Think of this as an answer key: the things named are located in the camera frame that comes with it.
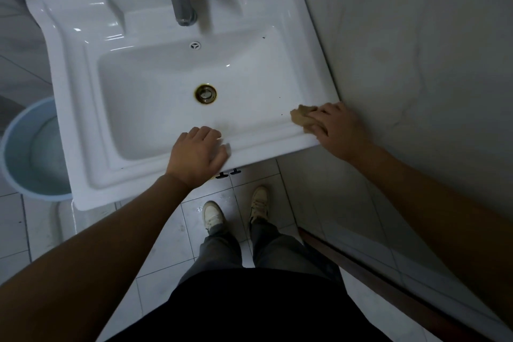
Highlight person's right hand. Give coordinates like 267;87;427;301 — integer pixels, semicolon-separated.
308;102;372;163

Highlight person's left hand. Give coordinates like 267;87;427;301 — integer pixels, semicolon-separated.
166;126;231;190

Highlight tan cleaning sponge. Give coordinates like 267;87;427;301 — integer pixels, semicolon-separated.
290;104;321;134

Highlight person's right forearm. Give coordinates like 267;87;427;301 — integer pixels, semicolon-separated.
347;144;513;327

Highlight person's left forearm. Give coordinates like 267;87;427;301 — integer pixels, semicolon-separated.
0;173;194;342

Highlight person's white right shoe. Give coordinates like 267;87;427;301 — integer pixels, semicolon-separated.
249;186;269;227

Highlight person's white shoe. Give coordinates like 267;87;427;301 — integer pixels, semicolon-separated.
249;186;269;227
202;201;226;235

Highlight person's white left shoe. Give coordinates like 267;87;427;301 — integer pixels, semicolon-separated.
202;201;226;235

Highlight brass sink drain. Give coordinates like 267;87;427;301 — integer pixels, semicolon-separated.
194;83;217;104

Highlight white ceramic sink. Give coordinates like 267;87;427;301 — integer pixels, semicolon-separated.
25;0;340;211

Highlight person's grey trousers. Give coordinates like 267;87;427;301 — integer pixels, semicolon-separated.
178;219;345;287

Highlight person's black shirt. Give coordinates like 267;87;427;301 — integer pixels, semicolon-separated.
106;267;394;342

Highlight brown wooden door threshold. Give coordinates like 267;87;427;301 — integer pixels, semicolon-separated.
298;227;494;342

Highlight light blue plastic bucket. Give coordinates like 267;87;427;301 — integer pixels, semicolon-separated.
0;96;74;202

